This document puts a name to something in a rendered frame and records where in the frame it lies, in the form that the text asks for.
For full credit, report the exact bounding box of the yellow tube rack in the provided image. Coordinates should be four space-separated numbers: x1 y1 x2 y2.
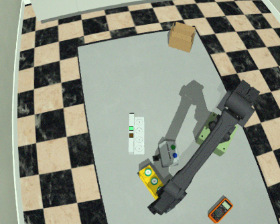
139 166 163 200

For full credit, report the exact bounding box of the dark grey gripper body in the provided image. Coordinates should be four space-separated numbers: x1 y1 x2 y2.
156 186 180 209

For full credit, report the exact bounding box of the pale grey key housing panel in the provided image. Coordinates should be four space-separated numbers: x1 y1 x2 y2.
153 141 180 168

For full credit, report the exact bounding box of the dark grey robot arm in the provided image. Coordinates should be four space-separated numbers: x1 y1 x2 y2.
147 80 260 215

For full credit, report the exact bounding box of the orange multimeter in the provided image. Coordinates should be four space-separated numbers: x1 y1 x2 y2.
208 199 233 223

